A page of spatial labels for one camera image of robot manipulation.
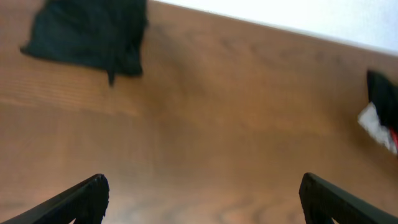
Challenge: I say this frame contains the black pants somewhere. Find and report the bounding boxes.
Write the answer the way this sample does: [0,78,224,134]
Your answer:
[20,0,148,86]

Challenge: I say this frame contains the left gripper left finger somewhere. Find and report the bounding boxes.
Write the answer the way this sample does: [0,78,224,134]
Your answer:
[2,174,109,224]

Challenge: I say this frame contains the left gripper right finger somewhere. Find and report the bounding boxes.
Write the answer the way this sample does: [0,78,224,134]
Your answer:
[299,172,397,224]

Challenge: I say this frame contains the black red shirt pile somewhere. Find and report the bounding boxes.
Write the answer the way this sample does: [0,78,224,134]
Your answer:
[366,70,397,149]

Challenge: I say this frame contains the grey white cloth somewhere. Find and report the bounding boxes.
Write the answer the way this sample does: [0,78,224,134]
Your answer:
[358,103,397,156]

